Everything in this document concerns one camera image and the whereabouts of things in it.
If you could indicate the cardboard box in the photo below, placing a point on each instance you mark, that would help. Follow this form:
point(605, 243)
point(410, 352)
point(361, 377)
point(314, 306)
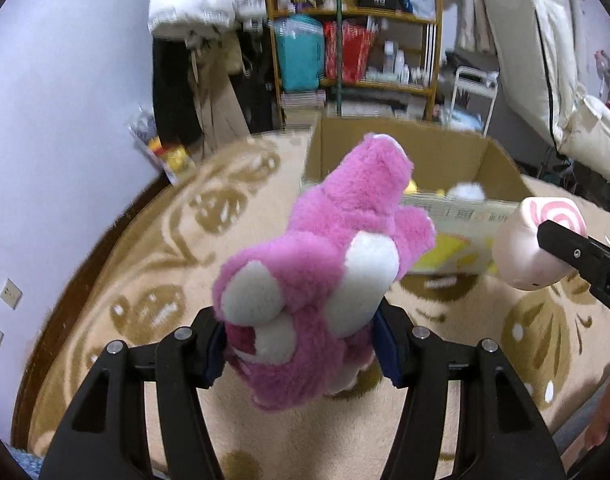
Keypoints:
point(435, 160)

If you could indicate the white mattress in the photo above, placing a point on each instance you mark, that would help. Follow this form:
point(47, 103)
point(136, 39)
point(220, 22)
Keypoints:
point(525, 35)

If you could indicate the black hanging garment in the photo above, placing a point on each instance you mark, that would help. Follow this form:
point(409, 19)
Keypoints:
point(172, 100)

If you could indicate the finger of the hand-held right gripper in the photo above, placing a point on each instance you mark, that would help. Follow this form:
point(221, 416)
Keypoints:
point(580, 255)

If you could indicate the cream curtain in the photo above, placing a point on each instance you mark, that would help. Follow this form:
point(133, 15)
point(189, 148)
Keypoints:
point(465, 0)

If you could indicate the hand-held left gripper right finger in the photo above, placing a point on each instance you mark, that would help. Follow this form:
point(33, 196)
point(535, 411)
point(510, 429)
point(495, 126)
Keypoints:
point(387, 355)

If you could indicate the person's leg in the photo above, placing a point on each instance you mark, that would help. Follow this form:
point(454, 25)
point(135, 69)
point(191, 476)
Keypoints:
point(601, 415)

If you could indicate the wooden shelf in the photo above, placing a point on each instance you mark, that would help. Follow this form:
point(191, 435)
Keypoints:
point(385, 14)

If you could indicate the wide pile of books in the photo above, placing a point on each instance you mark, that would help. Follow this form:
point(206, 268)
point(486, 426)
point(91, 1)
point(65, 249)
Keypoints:
point(375, 105)

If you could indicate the pink fan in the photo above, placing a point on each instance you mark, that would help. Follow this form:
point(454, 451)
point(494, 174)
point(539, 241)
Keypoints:
point(604, 65)

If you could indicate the plastic bag of yellow toys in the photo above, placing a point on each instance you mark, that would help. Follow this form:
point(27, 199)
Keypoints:
point(170, 157)

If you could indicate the red patterned bag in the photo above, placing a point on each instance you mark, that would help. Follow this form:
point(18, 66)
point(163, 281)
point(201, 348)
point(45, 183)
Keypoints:
point(350, 55)

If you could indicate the teal bag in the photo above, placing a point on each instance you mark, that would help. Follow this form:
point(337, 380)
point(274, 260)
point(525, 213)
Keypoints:
point(297, 60)

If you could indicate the green pole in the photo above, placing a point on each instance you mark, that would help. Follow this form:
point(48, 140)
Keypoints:
point(339, 60)

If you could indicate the pink swirl plush toy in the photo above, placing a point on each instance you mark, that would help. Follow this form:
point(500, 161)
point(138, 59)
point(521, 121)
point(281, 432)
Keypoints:
point(520, 250)

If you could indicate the beige patterned blanket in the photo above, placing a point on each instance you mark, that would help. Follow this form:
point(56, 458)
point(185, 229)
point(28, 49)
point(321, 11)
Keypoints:
point(135, 260)

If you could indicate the small stack of books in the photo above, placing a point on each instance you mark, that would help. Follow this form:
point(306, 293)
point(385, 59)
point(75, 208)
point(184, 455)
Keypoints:
point(302, 102)

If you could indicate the white cushion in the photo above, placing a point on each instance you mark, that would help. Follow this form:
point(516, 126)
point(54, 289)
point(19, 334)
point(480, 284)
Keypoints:
point(595, 130)

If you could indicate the yellow plush toy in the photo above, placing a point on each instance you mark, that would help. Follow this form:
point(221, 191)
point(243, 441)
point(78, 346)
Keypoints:
point(411, 187)

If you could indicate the beige hanging coat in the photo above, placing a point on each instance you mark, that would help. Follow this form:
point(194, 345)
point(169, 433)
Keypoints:
point(220, 110)

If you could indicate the white rolling cart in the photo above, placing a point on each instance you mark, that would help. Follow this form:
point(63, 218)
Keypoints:
point(477, 77)

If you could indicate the row of cosmetic bottles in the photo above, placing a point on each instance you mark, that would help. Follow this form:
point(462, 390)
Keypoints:
point(397, 62)

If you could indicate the pink plush bear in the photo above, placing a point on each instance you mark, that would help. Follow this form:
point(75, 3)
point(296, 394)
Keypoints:
point(335, 240)

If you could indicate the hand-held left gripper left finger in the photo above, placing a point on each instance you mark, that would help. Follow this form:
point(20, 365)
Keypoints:
point(212, 360)

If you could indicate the white fluffy plush toy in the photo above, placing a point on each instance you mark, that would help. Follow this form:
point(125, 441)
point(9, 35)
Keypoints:
point(466, 192)

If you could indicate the dark hanging clothes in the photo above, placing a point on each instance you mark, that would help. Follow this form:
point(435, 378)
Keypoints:
point(257, 95)

